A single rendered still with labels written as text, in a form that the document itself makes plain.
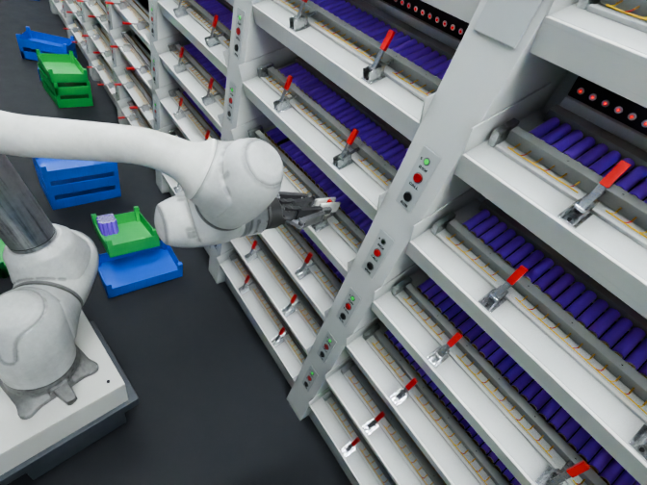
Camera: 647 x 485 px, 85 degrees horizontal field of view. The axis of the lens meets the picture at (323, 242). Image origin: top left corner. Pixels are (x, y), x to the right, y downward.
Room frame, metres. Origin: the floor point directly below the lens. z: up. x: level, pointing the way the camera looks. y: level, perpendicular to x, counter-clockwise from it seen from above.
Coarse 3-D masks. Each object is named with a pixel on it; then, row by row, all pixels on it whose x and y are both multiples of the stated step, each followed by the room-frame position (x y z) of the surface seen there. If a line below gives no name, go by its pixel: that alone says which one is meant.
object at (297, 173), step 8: (256, 136) 1.04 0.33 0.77; (264, 136) 1.03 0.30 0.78; (272, 144) 0.99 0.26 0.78; (280, 152) 0.97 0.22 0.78; (288, 160) 0.94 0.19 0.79; (288, 168) 0.92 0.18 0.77; (296, 168) 0.91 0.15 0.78; (288, 176) 0.89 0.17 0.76; (296, 176) 0.90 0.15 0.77; (304, 176) 0.88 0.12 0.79; (296, 184) 0.87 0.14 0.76; (304, 184) 0.87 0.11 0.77; (312, 184) 0.86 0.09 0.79; (312, 192) 0.85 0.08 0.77; (320, 192) 0.83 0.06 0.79; (336, 216) 0.78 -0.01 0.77; (344, 216) 0.77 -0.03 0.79; (336, 224) 0.75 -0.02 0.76; (344, 224) 0.76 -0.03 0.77; (352, 224) 0.75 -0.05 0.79; (352, 232) 0.73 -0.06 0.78; (360, 232) 0.73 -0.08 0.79; (360, 240) 0.71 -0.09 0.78
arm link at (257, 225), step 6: (258, 216) 0.55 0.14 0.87; (264, 216) 0.56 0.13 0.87; (252, 222) 0.53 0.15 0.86; (258, 222) 0.54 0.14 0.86; (264, 222) 0.56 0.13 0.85; (246, 228) 0.52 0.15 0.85; (252, 228) 0.53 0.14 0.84; (258, 228) 0.55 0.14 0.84; (264, 228) 0.56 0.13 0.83; (246, 234) 0.53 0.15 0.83; (252, 234) 0.54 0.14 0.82
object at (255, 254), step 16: (240, 240) 0.98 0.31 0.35; (256, 240) 0.98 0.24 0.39; (240, 256) 0.94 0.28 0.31; (256, 256) 0.93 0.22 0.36; (272, 256) 0.92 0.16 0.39; (256, 272) 0.86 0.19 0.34; (272, 272) 0.87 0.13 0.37; (272, 288) 0.82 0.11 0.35; (288, 288) 0.83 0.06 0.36; (272, 304) 0.79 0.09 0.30; (288, 304) 0.77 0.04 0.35; (304, 304) 0.77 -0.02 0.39; (288, 320) 0.72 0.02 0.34; (304, 320) 0.73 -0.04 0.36; (320, 320) 0.73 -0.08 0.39; (304, 336) 0.68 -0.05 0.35
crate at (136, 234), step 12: (96, 216) 1.07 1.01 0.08; (120, 216) 1.15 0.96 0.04; (132, 216) 1.19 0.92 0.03; (96, 228) 1.00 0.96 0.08; (120, 228) 1.10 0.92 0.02; (132, 228) 1.12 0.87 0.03; (144, 228) 1.14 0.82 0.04; (108, 240) 0.90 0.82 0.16; (120, 240) 1.01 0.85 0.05; (132, 240) 1.02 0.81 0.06; (144, 240) 0.99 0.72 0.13; (156, 240) 1.02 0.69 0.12; (108, 252) 0.88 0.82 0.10; (120, 252) 0.91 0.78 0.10
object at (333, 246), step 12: (252, 120) 1.05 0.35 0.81; (264, 120) 1.09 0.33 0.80; (240, 132) 1.02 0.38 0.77; (252, 132) 1.04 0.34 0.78; (264, 132) 1.08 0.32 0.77; (288, 180) 0.89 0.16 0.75; (312, 228) 0.74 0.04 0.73; (324, 228) 0.75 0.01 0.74; (312, 240) 0.74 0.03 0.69; (324, 240) 0.71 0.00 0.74; (336, 240) 0.72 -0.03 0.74; (348, 240) 0.72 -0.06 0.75; (324, 252) 0.70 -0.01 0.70; (336, 252) 0.68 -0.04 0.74; (348, 252) 0.69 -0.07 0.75; (336, 264) 0.67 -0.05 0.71; (348, 264) 0.62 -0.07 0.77
